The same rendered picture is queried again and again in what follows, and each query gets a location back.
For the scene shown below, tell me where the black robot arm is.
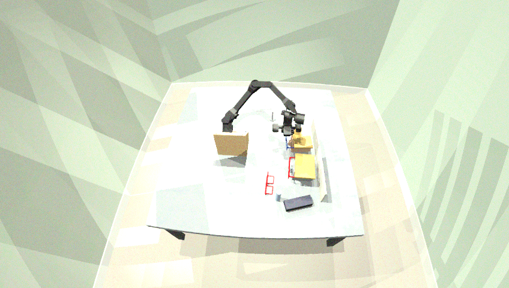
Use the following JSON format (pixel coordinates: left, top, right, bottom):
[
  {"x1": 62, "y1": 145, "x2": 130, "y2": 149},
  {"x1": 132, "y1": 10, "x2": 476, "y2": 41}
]
[{"x1": 221, "y1": 80, "x2": 305, "y2": 136}]

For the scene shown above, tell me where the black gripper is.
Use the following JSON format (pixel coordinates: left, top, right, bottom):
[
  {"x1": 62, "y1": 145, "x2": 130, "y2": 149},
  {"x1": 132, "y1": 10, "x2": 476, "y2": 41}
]
[{"x1": 273, "y1": 121, "x2": 301, "y2": 133}]

